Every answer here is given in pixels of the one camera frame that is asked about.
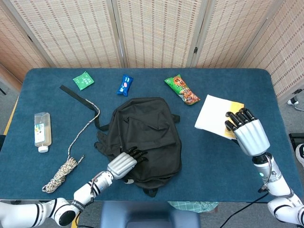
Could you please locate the green sachet packet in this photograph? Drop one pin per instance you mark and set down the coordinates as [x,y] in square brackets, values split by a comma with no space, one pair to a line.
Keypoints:
[83,80]

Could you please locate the green orange snack bag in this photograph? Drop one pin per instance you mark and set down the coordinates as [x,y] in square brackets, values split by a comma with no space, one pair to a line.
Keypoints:
[183,89]

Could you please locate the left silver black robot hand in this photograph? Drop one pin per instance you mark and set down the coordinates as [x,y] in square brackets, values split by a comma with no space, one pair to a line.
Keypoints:
[121,164]

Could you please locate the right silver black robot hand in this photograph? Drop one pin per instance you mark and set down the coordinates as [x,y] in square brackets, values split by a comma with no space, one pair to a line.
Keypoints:
[251,137]

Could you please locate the clear plastic drink bottle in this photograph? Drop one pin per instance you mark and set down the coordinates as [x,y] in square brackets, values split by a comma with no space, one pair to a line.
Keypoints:
[42,129]

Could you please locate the woven folding screen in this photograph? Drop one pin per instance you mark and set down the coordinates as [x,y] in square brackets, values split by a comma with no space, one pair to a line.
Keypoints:
[71,35]

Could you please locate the black box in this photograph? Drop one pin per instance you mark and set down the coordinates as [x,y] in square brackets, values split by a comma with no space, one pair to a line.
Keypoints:
[294,139]

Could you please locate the blue grey robot torso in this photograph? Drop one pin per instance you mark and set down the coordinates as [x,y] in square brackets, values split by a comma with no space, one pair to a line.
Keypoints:
[149,213]

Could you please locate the blue felt table cover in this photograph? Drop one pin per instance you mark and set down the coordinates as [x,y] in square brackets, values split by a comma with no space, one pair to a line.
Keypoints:
[213,166]

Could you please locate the green checked cloth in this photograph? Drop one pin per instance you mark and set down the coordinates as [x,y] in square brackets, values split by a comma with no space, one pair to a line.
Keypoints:
[192,206]

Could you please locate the blue cookie packet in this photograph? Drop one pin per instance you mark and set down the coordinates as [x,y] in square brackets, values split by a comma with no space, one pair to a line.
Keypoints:
[124,86]

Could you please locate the white and yellow book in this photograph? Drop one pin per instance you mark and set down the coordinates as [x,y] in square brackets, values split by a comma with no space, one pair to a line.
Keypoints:
[211,114]

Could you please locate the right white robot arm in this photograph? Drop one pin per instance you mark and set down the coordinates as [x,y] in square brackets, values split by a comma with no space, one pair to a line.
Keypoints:
[275,183]

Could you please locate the black fabric backpack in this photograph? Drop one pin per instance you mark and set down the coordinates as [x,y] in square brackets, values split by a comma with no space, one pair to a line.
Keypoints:
[154,133]

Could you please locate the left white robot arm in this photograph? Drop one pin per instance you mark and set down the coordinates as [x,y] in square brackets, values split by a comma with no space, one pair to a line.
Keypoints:
[80,196]

